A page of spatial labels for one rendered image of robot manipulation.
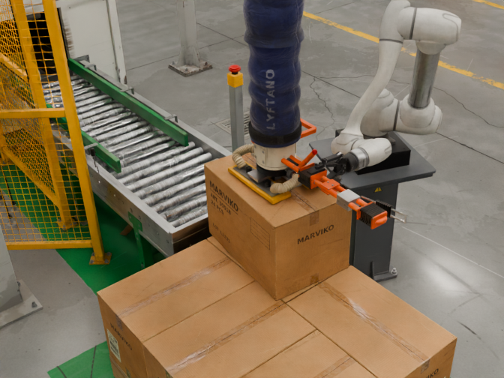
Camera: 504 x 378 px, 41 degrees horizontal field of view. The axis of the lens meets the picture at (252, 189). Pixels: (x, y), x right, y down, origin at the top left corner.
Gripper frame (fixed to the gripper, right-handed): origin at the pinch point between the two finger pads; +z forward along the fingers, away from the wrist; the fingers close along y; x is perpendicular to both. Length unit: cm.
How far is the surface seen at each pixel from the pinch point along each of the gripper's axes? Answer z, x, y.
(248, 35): 10, 28, -54
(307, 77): -218, 265, 108
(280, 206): 11.4, 8.2, 13.9
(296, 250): 11.3, -2.7, 30.2
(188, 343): 65, 0, 54
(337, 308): 4, -21, 54
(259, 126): 9.4, 23.9, -16.8
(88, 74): -10, 263, 46
